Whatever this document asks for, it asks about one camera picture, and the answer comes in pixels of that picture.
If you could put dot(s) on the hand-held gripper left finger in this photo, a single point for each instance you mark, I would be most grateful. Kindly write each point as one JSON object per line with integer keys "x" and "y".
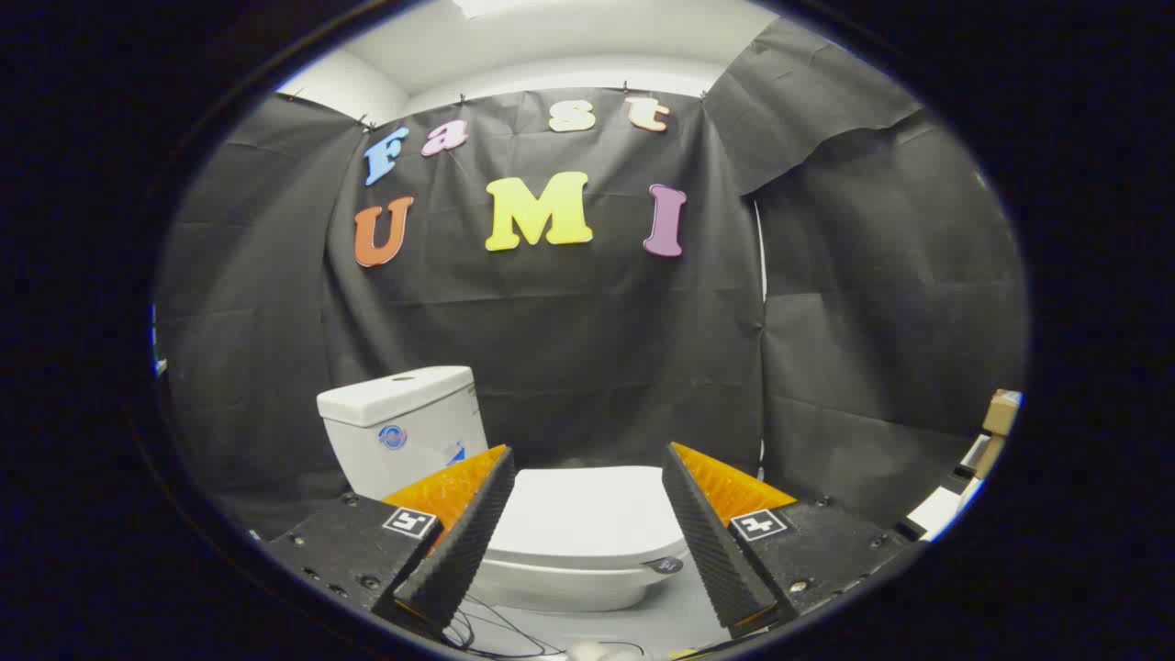
{"x": 459, "y": 551}

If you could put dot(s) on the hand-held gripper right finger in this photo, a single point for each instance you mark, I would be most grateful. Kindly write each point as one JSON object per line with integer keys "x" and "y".
{"x": 716, "y": 551}

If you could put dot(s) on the white toilet lid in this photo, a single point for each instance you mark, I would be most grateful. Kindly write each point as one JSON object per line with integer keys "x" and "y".
{"x": 587, "y": 514}

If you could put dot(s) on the black backdrop cloth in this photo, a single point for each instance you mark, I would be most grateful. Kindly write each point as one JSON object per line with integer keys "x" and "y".
{"x": 587, "y": 321}

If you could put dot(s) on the cardboard box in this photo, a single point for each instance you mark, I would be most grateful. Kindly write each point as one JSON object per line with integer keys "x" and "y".
{"x": 1002, "y": 411}

